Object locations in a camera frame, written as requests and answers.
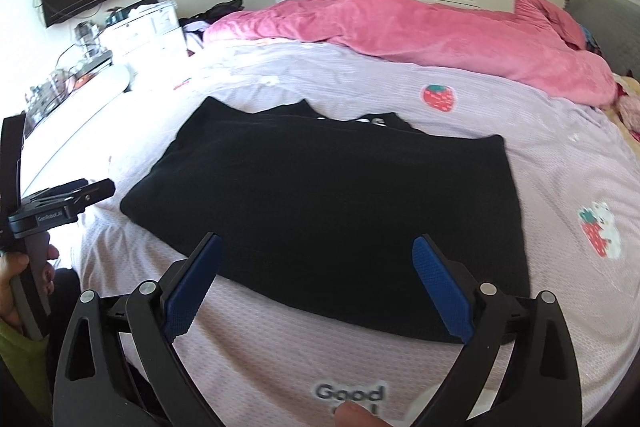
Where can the grey quilted headboard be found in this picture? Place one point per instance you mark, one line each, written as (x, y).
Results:
(614, 25)

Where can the green sleeve forearm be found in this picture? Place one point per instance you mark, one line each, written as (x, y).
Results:
(26, 360)

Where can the pink velvet duvet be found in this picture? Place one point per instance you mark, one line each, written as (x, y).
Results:
(538, 43)

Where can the right hand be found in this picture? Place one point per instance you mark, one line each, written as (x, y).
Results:
(350, 414)

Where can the lilac patterned bed sheet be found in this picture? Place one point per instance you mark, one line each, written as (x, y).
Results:
(261, 363)

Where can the fluffy pink garment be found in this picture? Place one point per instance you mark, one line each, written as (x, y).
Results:
(627, 104)

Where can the black clothes pile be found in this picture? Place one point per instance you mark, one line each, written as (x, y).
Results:
(214, 13)

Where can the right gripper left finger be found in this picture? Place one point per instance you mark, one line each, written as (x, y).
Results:
(118, 365)

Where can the left hand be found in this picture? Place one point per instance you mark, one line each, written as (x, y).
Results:
(12, 265)

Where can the black orange sweatshirt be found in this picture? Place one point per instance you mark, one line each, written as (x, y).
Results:
(321, 214)

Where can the cluttered white side table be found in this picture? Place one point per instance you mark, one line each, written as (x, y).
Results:
(143, 39)

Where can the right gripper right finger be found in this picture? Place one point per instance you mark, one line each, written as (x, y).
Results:
(517, 366)

